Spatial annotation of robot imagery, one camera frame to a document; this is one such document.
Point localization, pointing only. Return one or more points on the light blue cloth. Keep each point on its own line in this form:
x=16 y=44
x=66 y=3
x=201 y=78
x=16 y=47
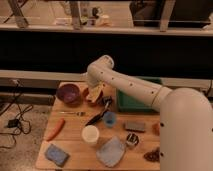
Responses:
x=111 y=152

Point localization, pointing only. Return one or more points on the black spatula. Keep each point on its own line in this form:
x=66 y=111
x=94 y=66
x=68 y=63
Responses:
x=106 y=101

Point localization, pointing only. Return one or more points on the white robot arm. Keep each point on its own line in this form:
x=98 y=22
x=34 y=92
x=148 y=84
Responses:
x=186 y=116

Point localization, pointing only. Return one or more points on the yellow banana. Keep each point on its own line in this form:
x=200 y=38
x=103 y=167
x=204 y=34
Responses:
x=94 y=93

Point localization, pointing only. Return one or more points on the small metal can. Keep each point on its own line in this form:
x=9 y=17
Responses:
x=132 y=140

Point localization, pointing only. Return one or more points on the orange carrot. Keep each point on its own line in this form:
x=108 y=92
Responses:
x=56 y=130

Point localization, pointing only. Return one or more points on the blue sponge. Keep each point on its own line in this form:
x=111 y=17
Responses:
x=56 y=155

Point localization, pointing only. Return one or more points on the black power adapter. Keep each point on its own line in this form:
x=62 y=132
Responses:
x=13 y=123

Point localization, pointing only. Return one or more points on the purple bowl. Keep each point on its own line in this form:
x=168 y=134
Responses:
x=69 y=94

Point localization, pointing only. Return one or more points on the brown grapes cluster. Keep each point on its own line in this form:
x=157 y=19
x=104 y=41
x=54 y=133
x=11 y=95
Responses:
x=152 y=156

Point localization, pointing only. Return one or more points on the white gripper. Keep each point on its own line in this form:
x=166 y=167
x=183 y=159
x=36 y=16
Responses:
x=91 y=81

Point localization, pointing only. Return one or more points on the white cup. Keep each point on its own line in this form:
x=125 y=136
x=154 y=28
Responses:
x=90 y=134

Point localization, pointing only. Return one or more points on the metal fork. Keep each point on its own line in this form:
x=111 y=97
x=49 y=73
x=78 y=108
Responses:
x=75 y=113

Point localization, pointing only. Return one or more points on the green bin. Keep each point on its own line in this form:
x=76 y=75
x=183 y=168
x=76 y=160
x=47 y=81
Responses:
x=127 y=103

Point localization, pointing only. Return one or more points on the red bowl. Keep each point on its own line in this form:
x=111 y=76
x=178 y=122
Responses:
x=85 y=93

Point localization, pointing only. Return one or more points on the grey sponge block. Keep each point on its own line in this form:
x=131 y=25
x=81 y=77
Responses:
x=134 y=126

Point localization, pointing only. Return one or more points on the blue cup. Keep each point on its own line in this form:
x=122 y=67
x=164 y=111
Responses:
x=109 y=119

